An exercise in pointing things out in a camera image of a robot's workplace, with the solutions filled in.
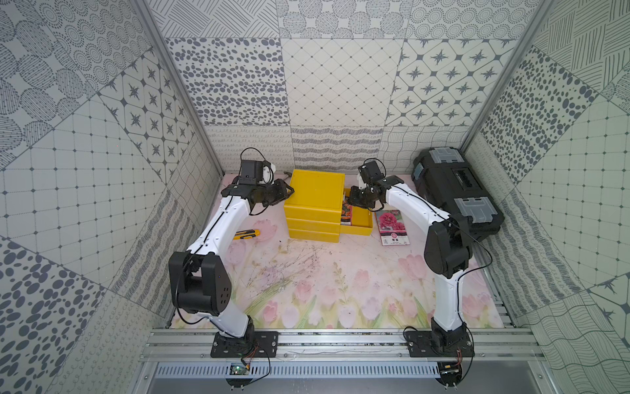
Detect yellow drawer cabinet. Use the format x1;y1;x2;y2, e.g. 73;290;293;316
284;169;345;243

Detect pink flower seed bag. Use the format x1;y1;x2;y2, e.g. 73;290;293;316
375;209;410;246

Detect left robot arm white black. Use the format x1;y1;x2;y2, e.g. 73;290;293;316
168;179;295;339

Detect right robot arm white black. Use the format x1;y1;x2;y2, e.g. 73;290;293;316
349;176;472;346

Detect yellow utility knife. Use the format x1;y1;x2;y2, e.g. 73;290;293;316
234;229;261;240

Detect black toolbox grey latches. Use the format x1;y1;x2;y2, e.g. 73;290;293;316
411;147;505;241

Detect floral pink table mat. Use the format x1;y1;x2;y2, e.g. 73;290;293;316
169;173;505;330

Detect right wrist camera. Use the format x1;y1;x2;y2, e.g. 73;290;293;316
358;158;387;190

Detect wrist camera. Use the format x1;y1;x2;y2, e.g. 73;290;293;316
239;160;276;185
358;158;387;190

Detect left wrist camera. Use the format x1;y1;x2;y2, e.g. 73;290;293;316
239;160;276;185

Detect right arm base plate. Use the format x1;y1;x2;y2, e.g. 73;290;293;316
403;326;475;358

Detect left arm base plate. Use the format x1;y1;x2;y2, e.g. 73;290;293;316
211;331;279;359

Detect aluminium rail frame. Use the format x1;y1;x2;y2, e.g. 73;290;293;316
139;328;544;382

